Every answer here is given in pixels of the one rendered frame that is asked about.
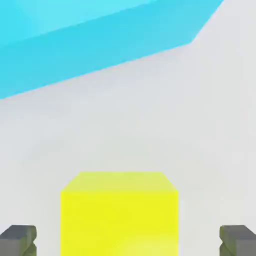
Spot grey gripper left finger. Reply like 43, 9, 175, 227
0, 224, 38, 256

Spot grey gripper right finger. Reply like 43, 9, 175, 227
219, 224, 256, 256

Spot small yellow cube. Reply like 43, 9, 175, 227
60, 171, 179, 256

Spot large cyan box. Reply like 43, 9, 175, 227
0, 0, 225, 100

